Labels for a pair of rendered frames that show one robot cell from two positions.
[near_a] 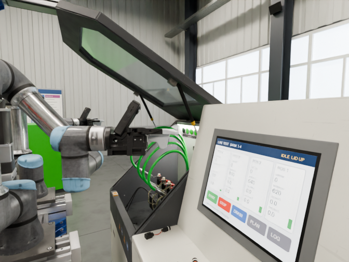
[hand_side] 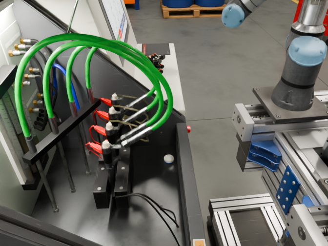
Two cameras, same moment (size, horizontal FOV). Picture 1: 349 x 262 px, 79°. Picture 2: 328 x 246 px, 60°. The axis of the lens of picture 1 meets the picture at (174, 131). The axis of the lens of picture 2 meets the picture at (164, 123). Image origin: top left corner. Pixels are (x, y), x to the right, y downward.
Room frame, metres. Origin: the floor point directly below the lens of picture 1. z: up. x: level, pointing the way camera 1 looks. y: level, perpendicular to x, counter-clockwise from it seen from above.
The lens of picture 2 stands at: (1.78, 0.46, 1.64)
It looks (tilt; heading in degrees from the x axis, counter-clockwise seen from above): 38 degrees down; 202
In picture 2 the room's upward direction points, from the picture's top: straight up
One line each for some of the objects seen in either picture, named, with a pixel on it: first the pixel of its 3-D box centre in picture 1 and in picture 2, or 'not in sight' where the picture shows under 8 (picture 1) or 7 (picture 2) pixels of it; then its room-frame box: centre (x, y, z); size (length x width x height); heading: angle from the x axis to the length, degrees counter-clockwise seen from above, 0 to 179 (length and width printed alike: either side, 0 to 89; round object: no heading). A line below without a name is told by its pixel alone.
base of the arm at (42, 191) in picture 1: (32, 187); not in sight; (1.17, 0.81, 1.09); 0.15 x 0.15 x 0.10
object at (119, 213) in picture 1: (121, 220); (188, 198); (1.20, 0.31, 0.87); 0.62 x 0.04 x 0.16; 25
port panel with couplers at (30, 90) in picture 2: not in sight; (29, 75); (1.19, -0.24, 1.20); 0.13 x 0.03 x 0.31; 25
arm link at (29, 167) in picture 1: (30, 167); not in sight; (1.17, 0.82, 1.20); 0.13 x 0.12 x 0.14; 55
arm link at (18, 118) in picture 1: (18, 129); not in sight; (1.24, 0.92, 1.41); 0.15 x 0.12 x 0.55; 55
